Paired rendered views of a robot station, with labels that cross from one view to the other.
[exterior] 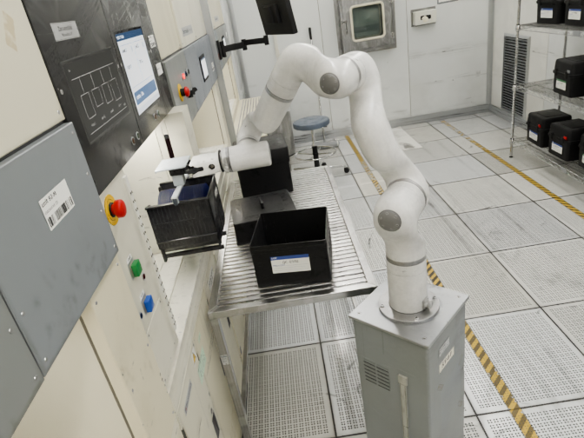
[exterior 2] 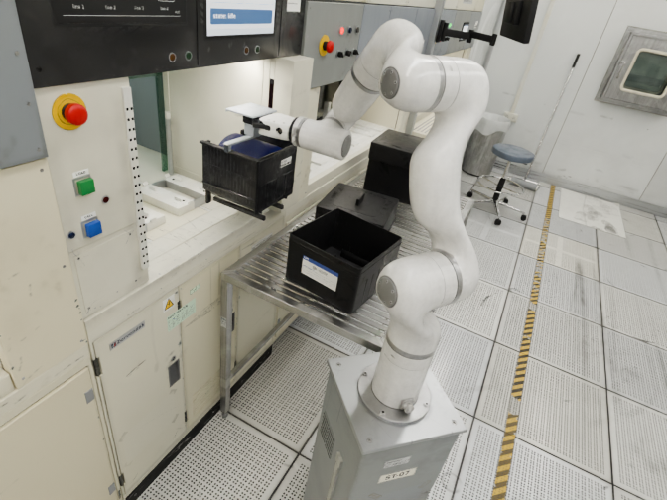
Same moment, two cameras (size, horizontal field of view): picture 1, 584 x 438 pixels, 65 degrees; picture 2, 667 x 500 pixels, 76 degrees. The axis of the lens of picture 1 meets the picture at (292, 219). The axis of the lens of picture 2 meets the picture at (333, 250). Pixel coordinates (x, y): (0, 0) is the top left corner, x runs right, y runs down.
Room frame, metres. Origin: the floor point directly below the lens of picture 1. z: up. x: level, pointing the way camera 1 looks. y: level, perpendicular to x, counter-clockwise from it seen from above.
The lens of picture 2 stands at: (0.40, -0.39, 1.63)
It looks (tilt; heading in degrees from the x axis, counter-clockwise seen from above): 32 degrees down; 21
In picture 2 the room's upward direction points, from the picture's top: 10 degrees clockwise
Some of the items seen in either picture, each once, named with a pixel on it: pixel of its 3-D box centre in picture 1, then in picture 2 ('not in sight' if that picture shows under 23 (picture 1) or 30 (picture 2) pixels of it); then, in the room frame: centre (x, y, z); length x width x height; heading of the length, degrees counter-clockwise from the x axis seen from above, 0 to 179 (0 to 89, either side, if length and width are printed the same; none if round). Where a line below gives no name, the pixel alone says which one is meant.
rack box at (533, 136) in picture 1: (547, 128); not in sight; (3.84, -2.36, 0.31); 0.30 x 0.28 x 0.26; 177
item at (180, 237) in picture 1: (186, 205); (250, 160); (1.48, 0.35, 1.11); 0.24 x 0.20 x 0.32; 179
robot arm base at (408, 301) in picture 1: (407, 281); (402, 367); (1.19, -0.32, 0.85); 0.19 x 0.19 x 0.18
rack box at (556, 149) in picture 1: (572, 139); not in sight; (3.47, -2.35, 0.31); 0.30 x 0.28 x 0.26; 179
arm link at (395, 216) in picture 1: (400, 225); (412, 305); (1.16, -0.30, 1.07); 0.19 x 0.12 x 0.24; 146
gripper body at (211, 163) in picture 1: (208, 162); (283, 126); (1.48, 0.24, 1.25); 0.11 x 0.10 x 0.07; 89
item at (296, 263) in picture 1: (294, 245); (343, 257); (1.55, 0.01, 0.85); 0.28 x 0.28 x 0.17; 81
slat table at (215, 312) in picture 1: (295, 285); (360, 297); (1.97, 0.04, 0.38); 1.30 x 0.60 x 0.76; 179
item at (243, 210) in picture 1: (263, 212); (357, 209); (1.95, 0.13, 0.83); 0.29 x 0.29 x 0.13; 6
